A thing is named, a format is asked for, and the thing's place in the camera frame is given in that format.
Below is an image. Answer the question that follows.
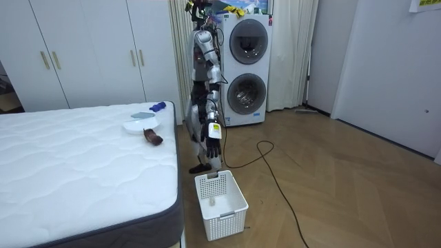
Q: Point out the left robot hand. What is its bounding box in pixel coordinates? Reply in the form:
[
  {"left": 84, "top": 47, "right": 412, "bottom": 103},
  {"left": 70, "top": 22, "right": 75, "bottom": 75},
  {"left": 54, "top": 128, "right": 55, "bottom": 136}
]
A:
[{"left": 201, "top": 118, "right": 223, "bottom": 160}]

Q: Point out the hand brush with blue handle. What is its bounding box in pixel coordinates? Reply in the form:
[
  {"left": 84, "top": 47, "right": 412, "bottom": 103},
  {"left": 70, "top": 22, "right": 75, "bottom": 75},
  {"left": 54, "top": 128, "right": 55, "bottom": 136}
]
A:
[{"left": 130, "top": 101, "right": 167, "bottom": 120}]

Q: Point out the white perforated plastic basket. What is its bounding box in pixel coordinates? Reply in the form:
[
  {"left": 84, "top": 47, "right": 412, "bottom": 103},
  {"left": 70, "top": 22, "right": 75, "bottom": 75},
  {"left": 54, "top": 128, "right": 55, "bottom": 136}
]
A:
[{"left": 194, "top": 169, "right": 249, "bottom": 242}]

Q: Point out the robot body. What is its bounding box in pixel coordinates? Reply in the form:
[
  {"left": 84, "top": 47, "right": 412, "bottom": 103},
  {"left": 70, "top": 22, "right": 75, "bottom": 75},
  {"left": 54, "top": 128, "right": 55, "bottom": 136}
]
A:
[{"left": 185, "top": 0, "right": 225, "bottom": 107}]

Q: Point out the white washing machine tower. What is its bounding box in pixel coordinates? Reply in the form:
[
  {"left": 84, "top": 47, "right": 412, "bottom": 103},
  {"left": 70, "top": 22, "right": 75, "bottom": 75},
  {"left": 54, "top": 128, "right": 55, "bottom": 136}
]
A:
[{"left": 215, "top": 12, "right": 274, "bottom": 127}]

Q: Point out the cream curtain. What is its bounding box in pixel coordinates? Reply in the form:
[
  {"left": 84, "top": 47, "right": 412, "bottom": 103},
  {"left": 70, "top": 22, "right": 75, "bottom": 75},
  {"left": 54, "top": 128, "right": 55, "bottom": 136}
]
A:
[
  {"left": 167, "top": 0, "right": 194, "bottom": 116},
  {"left": 266, "top": 0, "right": 320, "bottom": 113}
]

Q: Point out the white quilted mattress bed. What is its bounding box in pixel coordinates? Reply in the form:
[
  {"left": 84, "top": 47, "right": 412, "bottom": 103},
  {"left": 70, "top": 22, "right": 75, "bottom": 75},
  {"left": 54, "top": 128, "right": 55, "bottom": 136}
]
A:
[{"left": 0, "top": 101, "right": 185, "bottom": 248}]

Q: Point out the white door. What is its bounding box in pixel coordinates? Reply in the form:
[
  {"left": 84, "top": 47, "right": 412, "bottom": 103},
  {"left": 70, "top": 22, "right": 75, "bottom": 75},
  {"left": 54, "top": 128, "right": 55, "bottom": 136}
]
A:
[{"left": 330, "top": 0, "right": 441, "bottom": 160}]

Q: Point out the black floor cable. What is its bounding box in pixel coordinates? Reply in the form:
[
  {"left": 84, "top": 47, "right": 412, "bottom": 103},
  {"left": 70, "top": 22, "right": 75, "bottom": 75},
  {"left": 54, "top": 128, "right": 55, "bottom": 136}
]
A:
[{"left": 216, "top": 103, "right": 310, "bottom": 248}]

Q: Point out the floor mop with long handle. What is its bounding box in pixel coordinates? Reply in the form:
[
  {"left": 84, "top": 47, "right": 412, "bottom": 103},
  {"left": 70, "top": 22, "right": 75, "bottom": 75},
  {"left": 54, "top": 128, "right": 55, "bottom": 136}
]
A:
[{"left": 294, "top": 44, "right": 320, "bottom": 115}]

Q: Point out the white wardrobe with gold handles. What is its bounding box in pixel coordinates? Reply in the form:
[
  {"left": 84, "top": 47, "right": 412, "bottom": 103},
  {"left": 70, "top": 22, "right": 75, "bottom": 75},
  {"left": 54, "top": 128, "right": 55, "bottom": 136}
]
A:
[{"left": 0, "top": 0, "right": 184, "bottom": 125}]

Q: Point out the white and yellow wall poster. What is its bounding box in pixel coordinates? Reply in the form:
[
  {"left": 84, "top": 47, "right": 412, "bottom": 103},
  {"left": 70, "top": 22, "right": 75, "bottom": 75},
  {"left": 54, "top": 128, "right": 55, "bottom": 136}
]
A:
[{"left": 409, "top": 0, "right": 441, "bottom": 14}]

